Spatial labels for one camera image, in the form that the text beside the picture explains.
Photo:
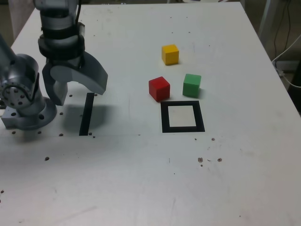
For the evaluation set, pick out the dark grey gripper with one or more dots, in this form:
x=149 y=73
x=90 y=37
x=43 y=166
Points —
x=65 y=61

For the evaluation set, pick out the red cube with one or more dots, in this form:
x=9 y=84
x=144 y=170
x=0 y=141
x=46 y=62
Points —
x=158 y=88

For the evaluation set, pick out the yellow cube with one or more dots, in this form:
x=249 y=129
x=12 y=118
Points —
x=170 y=55

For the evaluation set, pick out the green cube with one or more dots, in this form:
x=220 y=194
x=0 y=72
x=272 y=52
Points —
x=191 y=86

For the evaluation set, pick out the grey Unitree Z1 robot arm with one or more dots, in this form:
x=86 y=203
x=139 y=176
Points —
x=23 y=70

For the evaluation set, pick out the black tape square outline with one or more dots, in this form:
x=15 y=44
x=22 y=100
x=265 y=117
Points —
x=164 y=117

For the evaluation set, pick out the black tape strip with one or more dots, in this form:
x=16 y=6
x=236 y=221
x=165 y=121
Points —
x=86 y=113

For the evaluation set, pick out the small grey wrist camera box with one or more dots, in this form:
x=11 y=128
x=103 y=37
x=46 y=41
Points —
x=81 y=28

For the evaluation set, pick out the white metal frame leg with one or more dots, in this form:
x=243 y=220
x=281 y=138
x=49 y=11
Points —
x=266 y=16

